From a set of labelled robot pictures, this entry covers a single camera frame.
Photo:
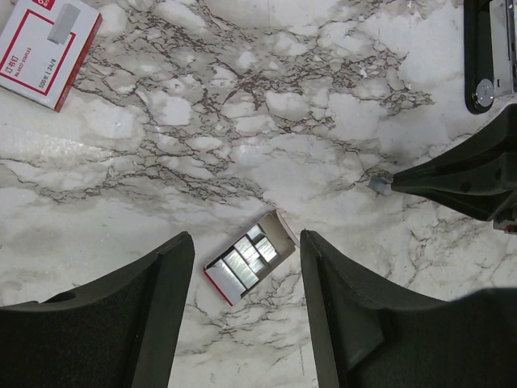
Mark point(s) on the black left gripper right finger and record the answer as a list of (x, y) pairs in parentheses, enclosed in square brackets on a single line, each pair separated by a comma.
[(367, 331)]

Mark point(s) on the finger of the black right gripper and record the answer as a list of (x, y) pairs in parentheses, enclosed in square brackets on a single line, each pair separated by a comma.
[(496, 138), (481, 188)]

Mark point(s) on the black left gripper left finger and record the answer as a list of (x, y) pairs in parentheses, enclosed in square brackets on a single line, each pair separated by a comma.
[(120, 330)]

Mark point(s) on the staple strip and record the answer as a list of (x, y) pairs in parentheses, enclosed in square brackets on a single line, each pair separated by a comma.
[(380, 185)]

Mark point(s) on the staple box tray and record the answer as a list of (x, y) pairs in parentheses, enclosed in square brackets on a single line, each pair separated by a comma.
[(253, 255)]

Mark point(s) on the red white staple box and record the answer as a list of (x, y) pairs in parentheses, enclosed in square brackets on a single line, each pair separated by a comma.
[(43, 46)]

